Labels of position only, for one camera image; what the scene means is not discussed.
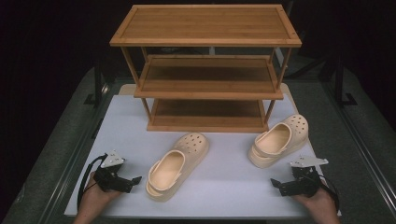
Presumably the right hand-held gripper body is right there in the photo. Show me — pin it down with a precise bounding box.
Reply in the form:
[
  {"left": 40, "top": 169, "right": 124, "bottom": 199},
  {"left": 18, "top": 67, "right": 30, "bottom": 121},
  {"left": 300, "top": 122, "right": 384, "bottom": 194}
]
[{"left": 289, "top": 156, "right": 330, "bottom": 199}]

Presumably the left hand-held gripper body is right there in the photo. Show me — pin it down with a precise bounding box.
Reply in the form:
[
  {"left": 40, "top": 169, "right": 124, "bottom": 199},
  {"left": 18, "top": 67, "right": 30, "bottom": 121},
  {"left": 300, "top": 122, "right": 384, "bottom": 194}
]
[{"left": 92, "top": 149, "right": 134, "bottom": 194}]

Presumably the cream clog shoe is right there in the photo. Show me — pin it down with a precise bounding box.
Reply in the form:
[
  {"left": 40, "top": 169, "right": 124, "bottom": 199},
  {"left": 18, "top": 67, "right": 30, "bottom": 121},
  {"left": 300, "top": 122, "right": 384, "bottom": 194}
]
[
  {"left": 145, "top": 132, "right": 210, "bottom": 203},
  {"left": 247, "top": 114, "right": 310, "bottom": 170}
]

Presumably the three-tier wooden shoe rack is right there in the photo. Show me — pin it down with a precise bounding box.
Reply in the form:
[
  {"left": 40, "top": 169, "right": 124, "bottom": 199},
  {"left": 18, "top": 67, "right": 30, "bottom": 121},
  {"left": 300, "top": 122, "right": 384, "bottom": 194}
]
[{"left": 109, "top": 4, "right": 303, "bottom": 134}]

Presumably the person's left hand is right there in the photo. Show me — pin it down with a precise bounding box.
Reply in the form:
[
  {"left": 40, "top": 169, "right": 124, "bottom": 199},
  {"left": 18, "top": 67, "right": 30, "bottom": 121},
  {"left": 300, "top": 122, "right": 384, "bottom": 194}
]
[{"left": 81, "top": 172, "right": 121, "bottom": 217}]

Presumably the person's right hand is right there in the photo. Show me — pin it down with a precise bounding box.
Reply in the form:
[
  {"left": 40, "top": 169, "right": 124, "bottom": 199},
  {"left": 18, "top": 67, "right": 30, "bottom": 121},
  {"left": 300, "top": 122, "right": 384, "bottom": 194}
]
[{"left": 291, "top": 178, "right": 339, "bottom": 217}]

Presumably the black metal stand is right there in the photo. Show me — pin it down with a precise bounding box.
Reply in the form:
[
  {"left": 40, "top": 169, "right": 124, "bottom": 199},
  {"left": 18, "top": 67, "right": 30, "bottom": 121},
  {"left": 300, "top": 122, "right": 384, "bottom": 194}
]
[
  {"left": 333, "top": 55, "right": 359, "bottom": 107},
  {"left": 83, "top": 58, "right": 109, "bottom": 107}
]

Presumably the black cable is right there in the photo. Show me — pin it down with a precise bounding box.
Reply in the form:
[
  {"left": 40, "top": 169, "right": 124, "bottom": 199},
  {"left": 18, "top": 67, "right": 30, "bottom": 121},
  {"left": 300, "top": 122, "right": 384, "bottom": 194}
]
[
  {"left": 76, "top": 153, "right": 108, "bottom": 213},
  {"left": 319, "top": 178, "right": 341, "bottom": 213}
]

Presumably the metal frame rail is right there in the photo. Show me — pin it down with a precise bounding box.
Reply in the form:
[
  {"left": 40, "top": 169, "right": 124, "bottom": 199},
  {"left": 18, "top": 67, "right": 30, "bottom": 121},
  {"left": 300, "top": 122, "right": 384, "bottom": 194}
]
[
  {"left": 322, "top": 81, "right": 396, "bottom": 203},
  {"left": 36, "top": 83, "right": 110, "bottom": 224}
]

